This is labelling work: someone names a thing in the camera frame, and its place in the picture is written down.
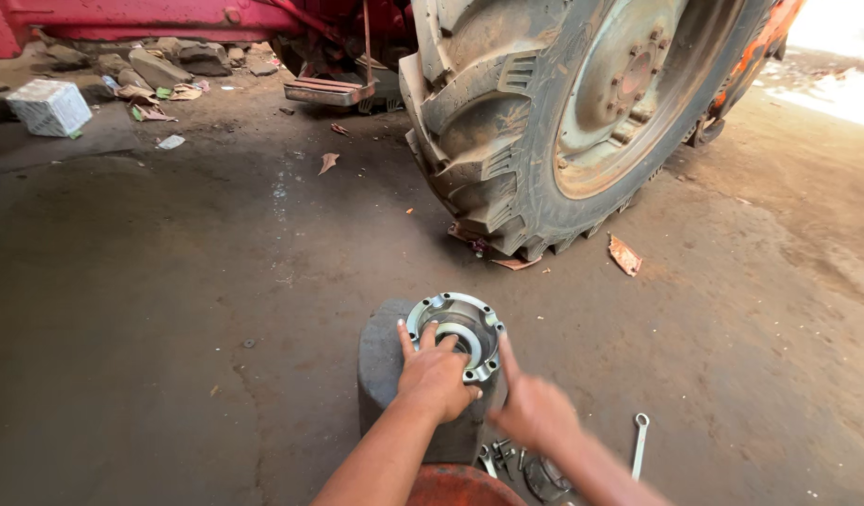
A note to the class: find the person's right hand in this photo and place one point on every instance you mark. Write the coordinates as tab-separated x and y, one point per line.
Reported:
537	414

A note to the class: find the person's left hand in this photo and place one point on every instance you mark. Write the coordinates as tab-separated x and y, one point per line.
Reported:
432	383

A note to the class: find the white printed carton box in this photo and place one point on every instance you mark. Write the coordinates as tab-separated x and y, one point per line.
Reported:
49	107

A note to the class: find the dry brown leaf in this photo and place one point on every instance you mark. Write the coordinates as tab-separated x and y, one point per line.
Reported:
328	162

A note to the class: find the flat brown paper scrap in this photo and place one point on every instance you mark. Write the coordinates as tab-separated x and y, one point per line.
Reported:
516	263

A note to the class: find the heap of bolts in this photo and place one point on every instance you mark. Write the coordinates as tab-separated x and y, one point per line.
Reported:
502	455

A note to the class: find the red tractor body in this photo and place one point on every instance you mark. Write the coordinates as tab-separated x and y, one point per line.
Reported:
158	17

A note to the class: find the orange round metal part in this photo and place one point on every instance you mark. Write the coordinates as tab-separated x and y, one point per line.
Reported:
460	488

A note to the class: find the heap of stones and litter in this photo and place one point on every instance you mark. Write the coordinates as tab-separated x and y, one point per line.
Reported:
158	67

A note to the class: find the dusty tractor wheel rim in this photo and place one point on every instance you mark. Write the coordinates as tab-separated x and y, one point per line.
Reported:
635	91

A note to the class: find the grey stone block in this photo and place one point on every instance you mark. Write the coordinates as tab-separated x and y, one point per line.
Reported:
379	365

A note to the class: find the crumpled brown paper scrap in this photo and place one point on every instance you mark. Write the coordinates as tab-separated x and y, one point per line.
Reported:
624	254

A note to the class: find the large muddy tractor tyre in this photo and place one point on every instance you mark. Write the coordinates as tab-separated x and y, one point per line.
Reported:
488	140

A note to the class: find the silver metal hub housing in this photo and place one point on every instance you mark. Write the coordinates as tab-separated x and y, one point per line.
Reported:
474	316

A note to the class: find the white paper scrap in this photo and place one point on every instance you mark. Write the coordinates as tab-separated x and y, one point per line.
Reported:
170	142

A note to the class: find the orange tractor mudguard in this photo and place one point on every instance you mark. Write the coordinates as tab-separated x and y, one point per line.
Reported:
755	49

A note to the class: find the metal tractor footstep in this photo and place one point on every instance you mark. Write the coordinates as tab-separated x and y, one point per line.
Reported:
328	91

